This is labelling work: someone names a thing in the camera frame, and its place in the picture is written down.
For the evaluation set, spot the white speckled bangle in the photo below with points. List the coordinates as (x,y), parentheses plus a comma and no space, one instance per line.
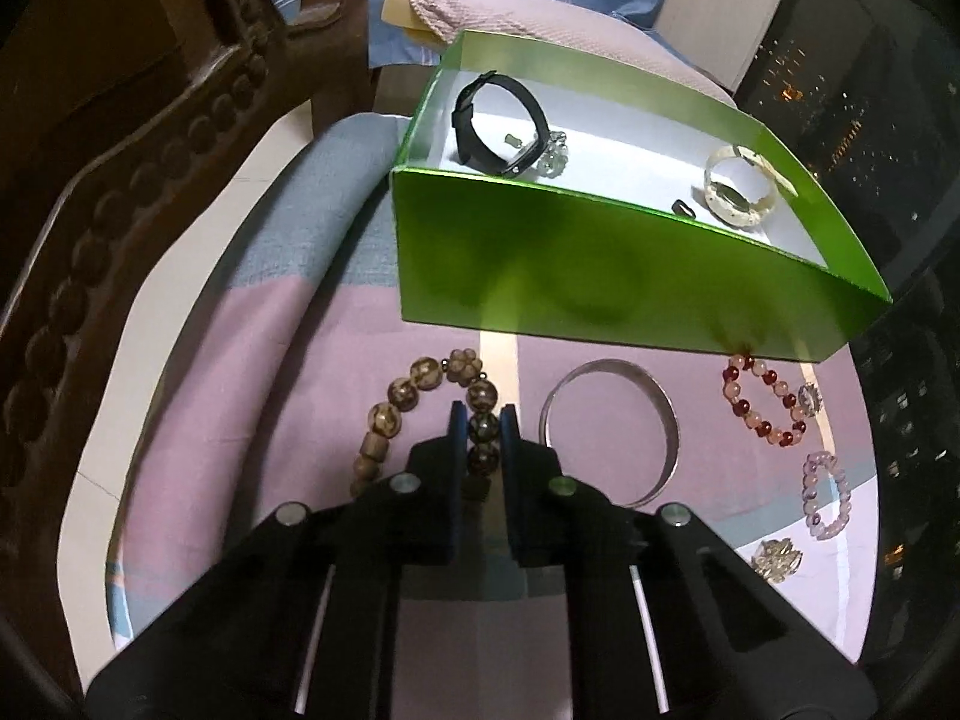
(724,202)

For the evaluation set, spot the clear crystal charm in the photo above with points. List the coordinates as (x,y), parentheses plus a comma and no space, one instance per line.
(776,559)

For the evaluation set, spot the pink pillow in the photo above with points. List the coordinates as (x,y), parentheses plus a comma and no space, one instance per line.
(562,37)

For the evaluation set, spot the brown carved wooden chair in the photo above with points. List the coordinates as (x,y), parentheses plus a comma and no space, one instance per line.
(112,90)

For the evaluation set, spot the silver metal bangle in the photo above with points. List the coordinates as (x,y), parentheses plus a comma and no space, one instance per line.
(670,427)

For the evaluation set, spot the pink grey plaid cloth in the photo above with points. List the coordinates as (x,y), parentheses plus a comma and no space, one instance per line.
(262,390)

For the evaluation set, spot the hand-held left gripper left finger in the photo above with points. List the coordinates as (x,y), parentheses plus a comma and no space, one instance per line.
(360,577)

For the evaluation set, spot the black wristwatch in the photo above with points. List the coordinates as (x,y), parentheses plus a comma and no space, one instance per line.
(536,109)

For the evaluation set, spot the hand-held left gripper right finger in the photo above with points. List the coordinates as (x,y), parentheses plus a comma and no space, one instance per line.
(600,577)

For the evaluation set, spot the yellow foam block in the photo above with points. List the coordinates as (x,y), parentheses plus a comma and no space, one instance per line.
(401,11)

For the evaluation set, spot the green cardboard box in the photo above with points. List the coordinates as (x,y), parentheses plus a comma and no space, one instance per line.
(600,270)

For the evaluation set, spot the small green pendant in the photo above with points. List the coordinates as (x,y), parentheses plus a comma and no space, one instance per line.
(512,141)

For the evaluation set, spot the beige cabinet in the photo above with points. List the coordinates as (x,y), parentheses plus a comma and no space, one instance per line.
(720,7)

